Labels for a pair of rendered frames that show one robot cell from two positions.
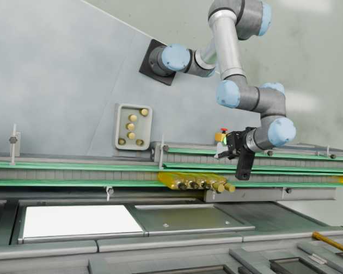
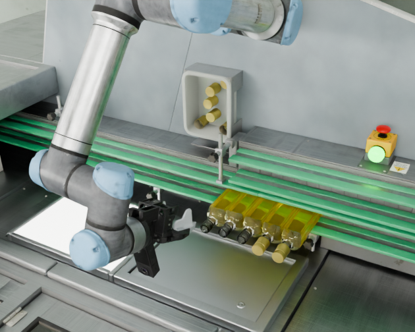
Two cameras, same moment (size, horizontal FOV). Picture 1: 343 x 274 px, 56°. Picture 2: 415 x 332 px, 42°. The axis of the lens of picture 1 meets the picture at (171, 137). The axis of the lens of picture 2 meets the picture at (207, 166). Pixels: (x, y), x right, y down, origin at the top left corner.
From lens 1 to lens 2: 138 cm
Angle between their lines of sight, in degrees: 55
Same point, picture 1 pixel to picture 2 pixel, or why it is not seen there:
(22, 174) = not seen: hidden behind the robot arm
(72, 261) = (17, 276)
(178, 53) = not seen: hidden behind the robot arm
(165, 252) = (97, 309)
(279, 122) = (74, 238)
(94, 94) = (168, 47)
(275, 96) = (91, 193)
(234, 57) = (65, 112)
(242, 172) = (139, 265)
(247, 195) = (409, 265)
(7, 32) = not seen: outside the picture
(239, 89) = (41, 174)
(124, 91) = (207, 45)
